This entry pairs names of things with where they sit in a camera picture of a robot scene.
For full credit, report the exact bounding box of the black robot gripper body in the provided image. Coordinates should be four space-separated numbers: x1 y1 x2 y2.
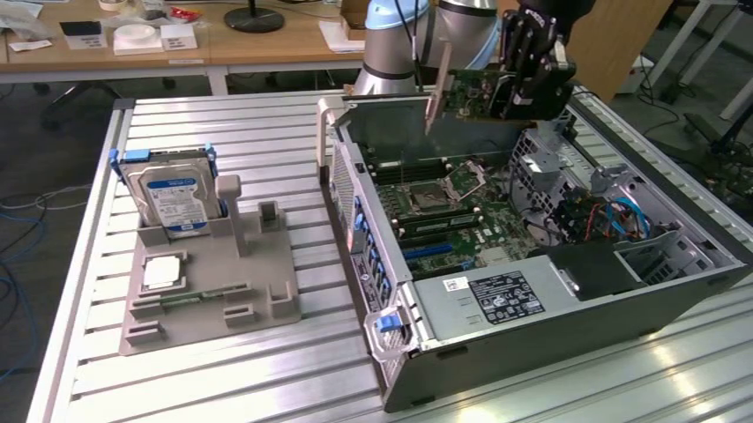
516 0 597 46

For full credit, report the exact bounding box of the green graphics card black cooler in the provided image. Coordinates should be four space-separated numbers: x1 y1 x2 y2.
422 37 531 137

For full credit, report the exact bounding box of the wooden cabinet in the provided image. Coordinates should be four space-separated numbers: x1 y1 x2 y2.
497 0 676 101

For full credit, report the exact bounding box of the silver drive cage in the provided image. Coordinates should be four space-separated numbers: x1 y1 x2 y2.
509 119 591 213

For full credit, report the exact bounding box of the metal socket cover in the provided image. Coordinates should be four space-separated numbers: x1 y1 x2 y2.
444 159 493 195

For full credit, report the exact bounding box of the white booklet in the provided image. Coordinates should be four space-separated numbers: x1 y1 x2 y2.
320 19 368 55

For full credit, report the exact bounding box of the green motherboard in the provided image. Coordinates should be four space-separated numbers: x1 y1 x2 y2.
352 147 555 283

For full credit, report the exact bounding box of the CPU socket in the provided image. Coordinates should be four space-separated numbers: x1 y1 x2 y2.
409 181 455 213

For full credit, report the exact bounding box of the black installed RAM stick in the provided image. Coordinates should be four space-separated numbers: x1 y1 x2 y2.
393 210 481 226

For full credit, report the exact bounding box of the wooden desk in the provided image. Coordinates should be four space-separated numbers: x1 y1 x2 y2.
0 0 531 85

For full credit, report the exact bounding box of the blue expansion slot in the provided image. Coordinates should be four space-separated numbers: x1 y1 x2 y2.
402 243 456 262

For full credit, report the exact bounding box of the silver disk bay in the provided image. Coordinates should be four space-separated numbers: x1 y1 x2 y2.
615 228 719 288

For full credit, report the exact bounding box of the black round lamp base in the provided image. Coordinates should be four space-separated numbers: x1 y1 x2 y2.
224 0 288 33

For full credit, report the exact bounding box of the grey power supply unit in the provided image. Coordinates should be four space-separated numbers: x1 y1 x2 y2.
412 255 583 344

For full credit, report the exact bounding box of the small white box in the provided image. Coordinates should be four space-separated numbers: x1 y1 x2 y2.
159 24 200 51

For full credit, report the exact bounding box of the blue case latch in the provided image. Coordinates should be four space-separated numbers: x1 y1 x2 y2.
376 310 402 335

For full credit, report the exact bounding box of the black open PC case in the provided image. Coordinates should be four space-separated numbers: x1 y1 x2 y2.
317 81 753 414

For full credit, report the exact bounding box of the hard disk blue caddy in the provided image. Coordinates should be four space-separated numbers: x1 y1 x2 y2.
109 147 221 241

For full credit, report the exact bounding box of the grey parts rack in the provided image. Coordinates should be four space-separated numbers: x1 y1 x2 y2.
117 174 302 357

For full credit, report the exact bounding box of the white box black lid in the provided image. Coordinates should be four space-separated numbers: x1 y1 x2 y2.
58 20 110 51

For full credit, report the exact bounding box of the green RAM stick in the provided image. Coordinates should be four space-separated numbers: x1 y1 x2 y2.
157 288 233 306

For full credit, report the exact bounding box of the silver CPU chip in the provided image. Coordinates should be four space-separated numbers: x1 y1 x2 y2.
143 257 183 291

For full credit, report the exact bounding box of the red wire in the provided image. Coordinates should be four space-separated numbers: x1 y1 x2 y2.
580 201 620 242

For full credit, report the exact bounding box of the blue wire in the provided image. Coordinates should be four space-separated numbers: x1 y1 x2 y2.
609 197 653 242

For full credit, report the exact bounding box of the grey floor cable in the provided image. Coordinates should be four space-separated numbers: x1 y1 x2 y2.
0 184 95 212

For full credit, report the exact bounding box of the blue floor cable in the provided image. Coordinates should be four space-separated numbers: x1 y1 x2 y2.
0 211 50 381

